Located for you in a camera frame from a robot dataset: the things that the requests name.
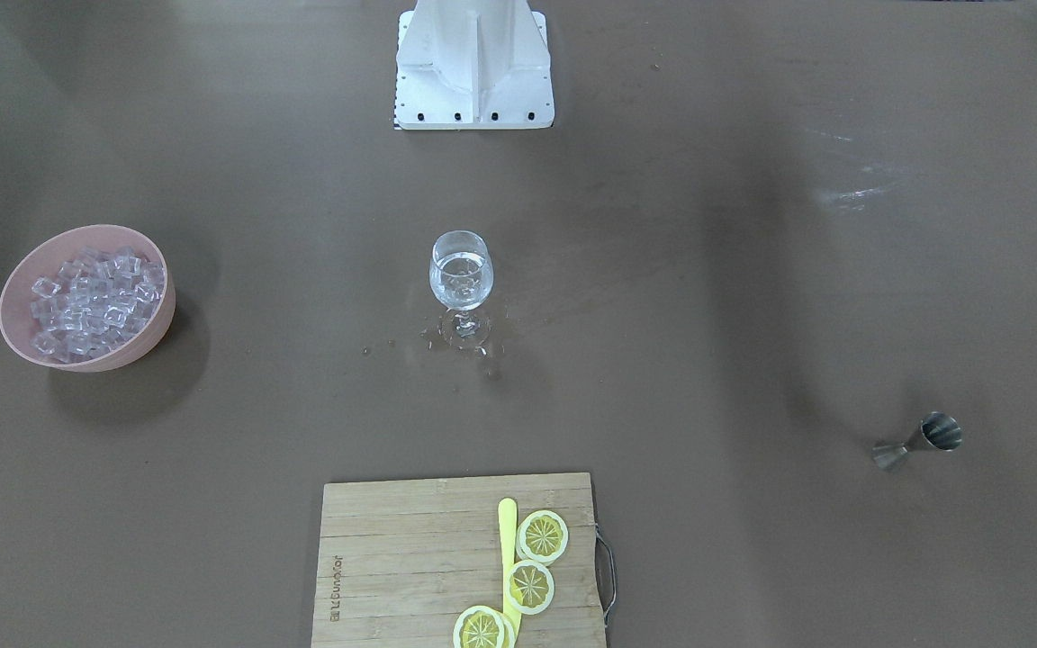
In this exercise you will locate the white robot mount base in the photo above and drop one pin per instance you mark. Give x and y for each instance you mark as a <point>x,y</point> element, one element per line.
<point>472,65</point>

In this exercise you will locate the wooden cutting board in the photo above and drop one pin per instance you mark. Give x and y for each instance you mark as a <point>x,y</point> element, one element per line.
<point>400,560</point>

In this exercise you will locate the steel double jigger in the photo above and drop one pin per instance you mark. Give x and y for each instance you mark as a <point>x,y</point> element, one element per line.
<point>937,432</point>

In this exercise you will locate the clear ice cubes pile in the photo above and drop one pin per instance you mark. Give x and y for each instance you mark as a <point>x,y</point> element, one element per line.
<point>96,303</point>

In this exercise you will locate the lemon slice near handle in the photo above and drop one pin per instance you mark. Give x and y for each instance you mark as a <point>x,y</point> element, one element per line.
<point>542,537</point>

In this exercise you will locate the clear wine glass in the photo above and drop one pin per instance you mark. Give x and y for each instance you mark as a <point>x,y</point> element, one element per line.
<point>461,276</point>

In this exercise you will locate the middle lemon slice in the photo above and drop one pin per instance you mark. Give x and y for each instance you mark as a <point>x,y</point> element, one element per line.
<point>528,588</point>

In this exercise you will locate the pink bowl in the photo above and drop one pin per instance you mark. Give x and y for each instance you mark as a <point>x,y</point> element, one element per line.
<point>17,326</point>

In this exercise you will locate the yellow plastic knife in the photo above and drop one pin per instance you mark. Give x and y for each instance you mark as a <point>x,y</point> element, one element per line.
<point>507,525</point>

